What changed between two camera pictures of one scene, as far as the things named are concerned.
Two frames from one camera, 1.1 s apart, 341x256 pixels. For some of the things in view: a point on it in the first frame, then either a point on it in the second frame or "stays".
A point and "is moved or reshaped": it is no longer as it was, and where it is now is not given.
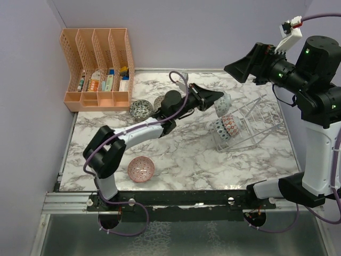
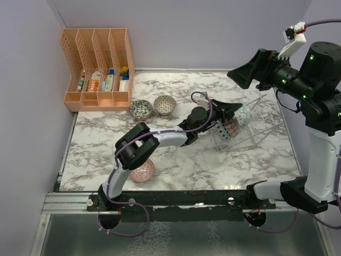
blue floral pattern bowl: [219, 127] stays
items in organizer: [107, 84] stays
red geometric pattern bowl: [233, 124] stays
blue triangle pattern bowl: [222, 105] is moved or reshaped
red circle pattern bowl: [140, 169] stays
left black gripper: [207, 97] to [225, 110]
